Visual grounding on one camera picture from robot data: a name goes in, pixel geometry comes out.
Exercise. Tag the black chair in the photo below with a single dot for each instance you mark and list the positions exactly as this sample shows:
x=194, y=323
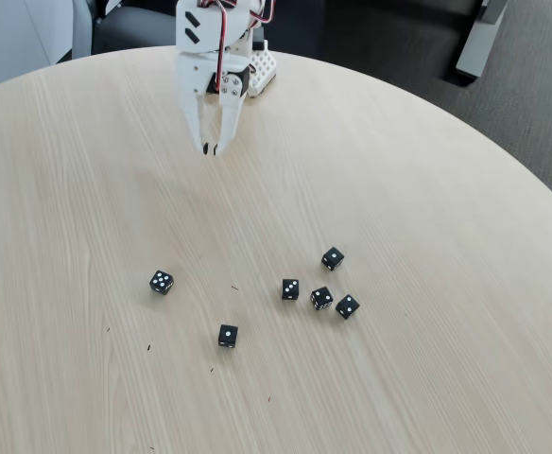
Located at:
x=134, y=28

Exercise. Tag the black die showing one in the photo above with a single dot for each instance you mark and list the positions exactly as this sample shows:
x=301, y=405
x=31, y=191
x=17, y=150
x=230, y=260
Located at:
x=228, y=336
x=332, y=258

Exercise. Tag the black die showing five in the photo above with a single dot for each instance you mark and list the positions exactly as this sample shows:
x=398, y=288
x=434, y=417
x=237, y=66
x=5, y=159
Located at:
x=161, y=282

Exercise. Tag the white cabinet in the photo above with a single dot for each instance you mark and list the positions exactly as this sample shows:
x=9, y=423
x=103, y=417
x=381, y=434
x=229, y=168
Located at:
x=11, y=33

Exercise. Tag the black die showing three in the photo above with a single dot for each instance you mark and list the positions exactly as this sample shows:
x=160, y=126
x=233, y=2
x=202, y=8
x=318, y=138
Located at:
x=289, y=288

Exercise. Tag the black die showing two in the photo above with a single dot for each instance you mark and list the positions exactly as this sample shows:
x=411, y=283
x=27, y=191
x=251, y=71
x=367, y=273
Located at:
x=321, y=298
x=347, y=306

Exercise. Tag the grey desk leg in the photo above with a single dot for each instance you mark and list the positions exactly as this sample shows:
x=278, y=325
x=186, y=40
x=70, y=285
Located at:
x=477, y=42

